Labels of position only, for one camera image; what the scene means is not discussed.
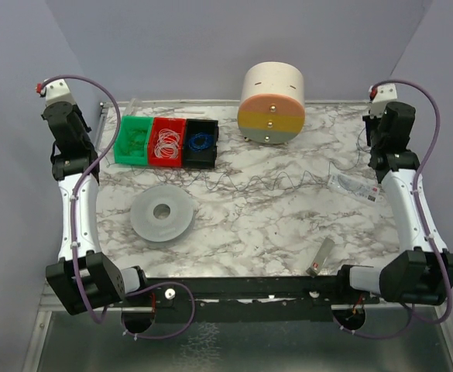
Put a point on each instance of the white perforated cable spool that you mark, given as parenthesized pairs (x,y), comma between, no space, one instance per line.
(162,214)

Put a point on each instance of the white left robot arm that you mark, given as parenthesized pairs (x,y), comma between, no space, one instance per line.
(83,277)

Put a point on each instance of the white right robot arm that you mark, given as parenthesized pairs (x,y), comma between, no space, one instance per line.
(419,273)

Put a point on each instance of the black plastic bin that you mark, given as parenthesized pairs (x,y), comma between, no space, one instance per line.
(199,149)

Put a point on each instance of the red plastic bin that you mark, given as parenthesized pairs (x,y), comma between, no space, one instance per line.
(166,142)

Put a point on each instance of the round three-drawer cabinet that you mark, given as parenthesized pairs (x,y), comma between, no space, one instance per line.
(272,105)

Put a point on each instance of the green plastic bin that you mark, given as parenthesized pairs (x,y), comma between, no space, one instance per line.
(131,145)

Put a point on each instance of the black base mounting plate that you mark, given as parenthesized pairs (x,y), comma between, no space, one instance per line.
(243,299)

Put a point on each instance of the grey tool with red label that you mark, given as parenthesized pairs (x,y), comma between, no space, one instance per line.
(320,257)

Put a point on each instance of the clear plastic bag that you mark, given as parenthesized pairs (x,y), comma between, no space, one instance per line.
(359,189)

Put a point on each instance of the aluminium frame rail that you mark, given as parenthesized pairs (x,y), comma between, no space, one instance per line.
(72,153)

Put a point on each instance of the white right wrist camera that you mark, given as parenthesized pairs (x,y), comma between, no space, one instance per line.
(379,97)

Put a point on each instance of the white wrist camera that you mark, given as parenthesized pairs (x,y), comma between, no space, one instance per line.
(54,92)
(379,97)

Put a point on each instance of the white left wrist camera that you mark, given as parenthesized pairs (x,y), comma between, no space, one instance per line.
(54,92)

